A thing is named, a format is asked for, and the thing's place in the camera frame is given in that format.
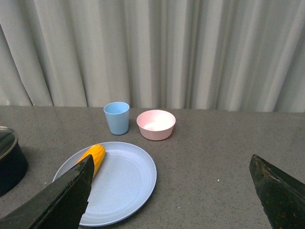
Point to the pink bowl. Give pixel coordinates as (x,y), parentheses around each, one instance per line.
(156,125)

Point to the light blue cup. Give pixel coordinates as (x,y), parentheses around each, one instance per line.
(117,116)

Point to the light blue plate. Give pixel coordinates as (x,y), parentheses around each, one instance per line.
(123,183)

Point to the yellow corn cob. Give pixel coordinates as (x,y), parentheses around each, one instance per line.
(98,153)

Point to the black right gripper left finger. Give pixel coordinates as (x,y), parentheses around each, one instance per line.
(60,205)

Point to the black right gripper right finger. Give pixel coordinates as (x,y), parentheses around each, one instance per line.
(281,195)

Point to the dark blue saucepan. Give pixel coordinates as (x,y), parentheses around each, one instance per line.
(13,168)

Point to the glass lid blue knob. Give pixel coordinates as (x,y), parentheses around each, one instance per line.
(8,140)

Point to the white curtain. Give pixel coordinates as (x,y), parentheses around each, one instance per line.
(235,55)

